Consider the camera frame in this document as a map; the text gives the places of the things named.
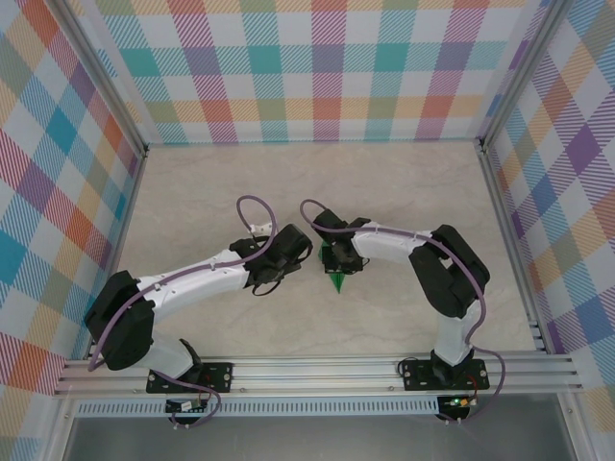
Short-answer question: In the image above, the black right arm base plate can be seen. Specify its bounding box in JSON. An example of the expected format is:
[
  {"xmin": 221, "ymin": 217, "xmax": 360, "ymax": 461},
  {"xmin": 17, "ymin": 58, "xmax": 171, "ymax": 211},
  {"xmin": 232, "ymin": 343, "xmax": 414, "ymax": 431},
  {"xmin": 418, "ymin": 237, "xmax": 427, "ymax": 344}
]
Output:
[{"xmin": 400, "ymin": 357, "xmax": 491, "ymax": 393}]

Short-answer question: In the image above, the circuit board with green light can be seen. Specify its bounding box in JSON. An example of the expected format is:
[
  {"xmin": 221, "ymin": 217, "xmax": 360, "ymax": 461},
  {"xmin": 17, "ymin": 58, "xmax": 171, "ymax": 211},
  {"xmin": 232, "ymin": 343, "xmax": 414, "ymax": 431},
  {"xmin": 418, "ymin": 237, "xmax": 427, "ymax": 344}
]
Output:
[{"xmin": 439, "ymin": 396, "xmax": 475, "ymax": 412}]

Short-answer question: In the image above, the aluminium mounting rail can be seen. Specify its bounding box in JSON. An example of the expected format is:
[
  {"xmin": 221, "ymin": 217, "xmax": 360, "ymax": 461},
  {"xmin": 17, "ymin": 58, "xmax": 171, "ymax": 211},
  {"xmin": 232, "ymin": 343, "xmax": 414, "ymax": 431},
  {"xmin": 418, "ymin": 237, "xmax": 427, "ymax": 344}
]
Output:
[{"xmin": 52, "ymin": 353, "xmax": 585, "ymax": 398}]

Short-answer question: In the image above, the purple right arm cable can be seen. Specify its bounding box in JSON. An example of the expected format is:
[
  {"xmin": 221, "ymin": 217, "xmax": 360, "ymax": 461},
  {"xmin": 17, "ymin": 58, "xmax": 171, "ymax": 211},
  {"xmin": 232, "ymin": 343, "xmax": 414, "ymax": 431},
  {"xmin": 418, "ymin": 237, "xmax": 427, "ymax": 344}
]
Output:
[{"xmin": 300, "ymin": 200, "xmax": 506, "ymax": 426}]

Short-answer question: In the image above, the aluminium frame post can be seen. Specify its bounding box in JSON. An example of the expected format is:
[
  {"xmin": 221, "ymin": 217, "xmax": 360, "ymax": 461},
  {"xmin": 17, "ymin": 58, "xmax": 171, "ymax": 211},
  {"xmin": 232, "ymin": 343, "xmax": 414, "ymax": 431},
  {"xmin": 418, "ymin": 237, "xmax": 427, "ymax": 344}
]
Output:
[
  {"xmin": 473, "ymin": 0, "xmax": 578, "ymax": 155},
  {"xmin": 47, "ymin": 0, "xmax": 150, "ymax": 162}
]

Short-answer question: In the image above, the slotted grey cable duct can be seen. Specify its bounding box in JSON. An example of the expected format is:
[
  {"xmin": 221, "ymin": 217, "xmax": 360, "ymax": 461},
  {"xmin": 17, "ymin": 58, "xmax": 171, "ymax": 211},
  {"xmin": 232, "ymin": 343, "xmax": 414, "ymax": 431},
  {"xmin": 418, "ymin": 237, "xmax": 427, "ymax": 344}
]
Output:
[{"xmin": 75, "ymin": 397, "xmax": 441, "ymax": 418}]

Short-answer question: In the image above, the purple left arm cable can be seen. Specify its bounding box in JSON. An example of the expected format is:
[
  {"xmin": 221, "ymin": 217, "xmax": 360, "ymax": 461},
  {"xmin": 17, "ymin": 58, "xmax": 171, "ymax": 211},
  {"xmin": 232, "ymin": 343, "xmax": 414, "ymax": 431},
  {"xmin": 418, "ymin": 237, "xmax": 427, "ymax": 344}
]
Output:
[{"xmin": 88, "ymin": 195, "xmax": 278, "ymax": 430}]

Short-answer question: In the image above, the small black circuit board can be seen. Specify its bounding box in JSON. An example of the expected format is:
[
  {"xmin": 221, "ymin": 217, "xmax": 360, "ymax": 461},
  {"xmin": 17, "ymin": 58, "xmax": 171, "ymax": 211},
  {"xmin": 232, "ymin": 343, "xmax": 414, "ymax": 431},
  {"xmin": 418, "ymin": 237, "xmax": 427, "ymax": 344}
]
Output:
[{"xmin": 164, "ymin": 398, "xmax": 209, "ymax": 414}]

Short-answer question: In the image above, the grey metal sheet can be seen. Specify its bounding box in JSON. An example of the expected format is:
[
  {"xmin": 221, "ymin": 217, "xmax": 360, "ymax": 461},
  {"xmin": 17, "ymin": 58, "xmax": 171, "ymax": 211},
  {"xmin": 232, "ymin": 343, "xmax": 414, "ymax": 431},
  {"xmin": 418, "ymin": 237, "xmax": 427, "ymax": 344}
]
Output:
[{"xmin": 47, "ymin": 398, "xmax": 585, "ymax": 461}]

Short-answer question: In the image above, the green paper sheet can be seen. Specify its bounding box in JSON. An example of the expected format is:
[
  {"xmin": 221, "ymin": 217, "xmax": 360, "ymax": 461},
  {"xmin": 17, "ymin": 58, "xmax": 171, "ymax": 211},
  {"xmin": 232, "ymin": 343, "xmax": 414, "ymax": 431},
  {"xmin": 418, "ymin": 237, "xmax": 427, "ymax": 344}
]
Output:
[{"xmin": 318, "ymin": 241, "xmax": 348, "ymax": 294}]

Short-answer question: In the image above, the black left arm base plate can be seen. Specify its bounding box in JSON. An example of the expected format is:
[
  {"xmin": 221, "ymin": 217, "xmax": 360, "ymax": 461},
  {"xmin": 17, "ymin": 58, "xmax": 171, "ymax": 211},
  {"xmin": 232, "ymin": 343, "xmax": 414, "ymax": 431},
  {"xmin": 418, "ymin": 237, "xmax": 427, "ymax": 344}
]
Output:
[{"xmin": 146, "ymin": 360, "xmax": 234, "ymax": 396}]

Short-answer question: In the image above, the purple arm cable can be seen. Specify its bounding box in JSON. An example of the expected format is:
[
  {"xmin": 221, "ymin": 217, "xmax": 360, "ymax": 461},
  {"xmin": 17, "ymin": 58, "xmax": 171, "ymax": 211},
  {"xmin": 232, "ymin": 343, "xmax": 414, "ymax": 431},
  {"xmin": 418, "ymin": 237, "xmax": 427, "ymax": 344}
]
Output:
[
  {"xmin": 88, "ymin": 195, "xmax": 278, "ymax": 430},
  {"xmin": 300, "ymin": 200, "xmax": 506, "ymax": 426}
]

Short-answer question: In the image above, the aluminium table side rail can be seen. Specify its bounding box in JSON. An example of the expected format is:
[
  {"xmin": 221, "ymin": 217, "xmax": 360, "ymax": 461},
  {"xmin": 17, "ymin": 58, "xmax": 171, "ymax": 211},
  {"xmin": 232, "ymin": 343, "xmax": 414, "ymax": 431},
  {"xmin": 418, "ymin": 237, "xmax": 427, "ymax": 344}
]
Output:
[
  {"xmin": 478, "ymin": 143, "xmax": 552, "ymax": 356},
  {"xmin": 84, "ymin": 146, "xmax": 150, "ymax": 361}
]

